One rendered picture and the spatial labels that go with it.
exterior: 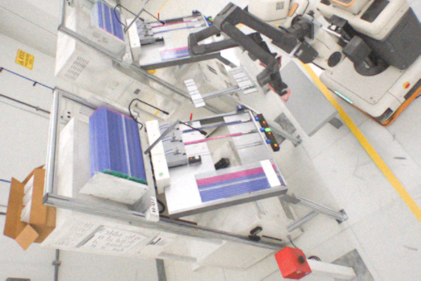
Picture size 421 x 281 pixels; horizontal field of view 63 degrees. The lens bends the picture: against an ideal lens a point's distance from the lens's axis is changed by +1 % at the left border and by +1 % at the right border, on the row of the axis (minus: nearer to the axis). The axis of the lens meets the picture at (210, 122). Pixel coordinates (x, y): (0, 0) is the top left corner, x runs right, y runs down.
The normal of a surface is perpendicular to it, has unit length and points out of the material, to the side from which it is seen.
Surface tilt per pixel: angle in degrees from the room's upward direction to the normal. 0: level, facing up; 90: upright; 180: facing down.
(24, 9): 90
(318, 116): 0
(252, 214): 0
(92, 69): 90
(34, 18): 90
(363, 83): 0
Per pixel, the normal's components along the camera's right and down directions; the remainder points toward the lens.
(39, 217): 0.53, -0.71
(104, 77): 0.25, 0.70
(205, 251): -0.69, -0.35
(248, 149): 0.03, -0.69
